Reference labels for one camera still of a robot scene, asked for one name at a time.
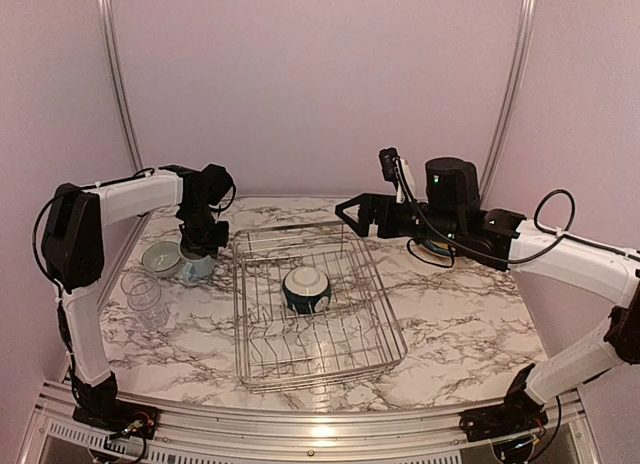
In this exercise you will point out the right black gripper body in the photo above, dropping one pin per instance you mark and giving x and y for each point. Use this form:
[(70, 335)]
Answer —
[(397, 227)]

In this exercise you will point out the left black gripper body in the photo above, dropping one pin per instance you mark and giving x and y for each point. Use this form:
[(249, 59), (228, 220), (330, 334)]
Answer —
[(199, 233)]

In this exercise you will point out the light blue ceramic mug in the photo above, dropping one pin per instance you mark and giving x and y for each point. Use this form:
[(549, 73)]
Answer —
[(195, 269)]

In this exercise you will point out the blue polka dot plate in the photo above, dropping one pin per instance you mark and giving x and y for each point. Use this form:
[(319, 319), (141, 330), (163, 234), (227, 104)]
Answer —
[(436, 249)]

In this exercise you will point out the clear drinking glass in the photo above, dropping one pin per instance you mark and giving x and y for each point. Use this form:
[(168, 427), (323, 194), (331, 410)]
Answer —
[(152, 311), (142, 291)]

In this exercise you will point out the dark blue white bowl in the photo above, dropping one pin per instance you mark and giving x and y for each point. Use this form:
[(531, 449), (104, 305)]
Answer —
[(306, 290)]

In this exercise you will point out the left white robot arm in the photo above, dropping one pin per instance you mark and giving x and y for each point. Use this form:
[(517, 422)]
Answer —
[(67, 243)]

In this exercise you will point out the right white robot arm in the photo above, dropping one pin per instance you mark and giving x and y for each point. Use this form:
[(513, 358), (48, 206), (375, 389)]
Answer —
[(509, 241)]

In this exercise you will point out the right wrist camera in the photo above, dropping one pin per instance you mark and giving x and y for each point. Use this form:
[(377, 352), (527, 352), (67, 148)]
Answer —
[(396, 170)]

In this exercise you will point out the metal wire dish rack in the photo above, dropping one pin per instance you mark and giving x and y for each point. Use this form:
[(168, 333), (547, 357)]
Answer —
[(357, 336)]

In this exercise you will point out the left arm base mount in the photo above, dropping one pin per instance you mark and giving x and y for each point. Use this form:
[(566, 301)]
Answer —
[(127, 419)]

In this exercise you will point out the front aluminium table rail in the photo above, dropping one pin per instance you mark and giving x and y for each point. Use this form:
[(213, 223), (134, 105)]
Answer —
[(188, 433)]

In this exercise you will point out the right aluminium frame post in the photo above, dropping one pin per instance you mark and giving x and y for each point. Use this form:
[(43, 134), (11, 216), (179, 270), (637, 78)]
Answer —
[(515, 76)]

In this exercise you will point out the aluminium frame post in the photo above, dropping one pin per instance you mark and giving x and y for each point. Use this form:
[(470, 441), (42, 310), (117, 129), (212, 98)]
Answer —
[(108, 29), (515, 76)]

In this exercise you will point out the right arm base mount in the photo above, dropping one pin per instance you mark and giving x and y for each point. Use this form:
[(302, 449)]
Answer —
[(496, 421)]

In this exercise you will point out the left aluminium frame post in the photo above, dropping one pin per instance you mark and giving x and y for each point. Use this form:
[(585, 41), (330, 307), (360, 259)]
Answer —
[(108, 29)]

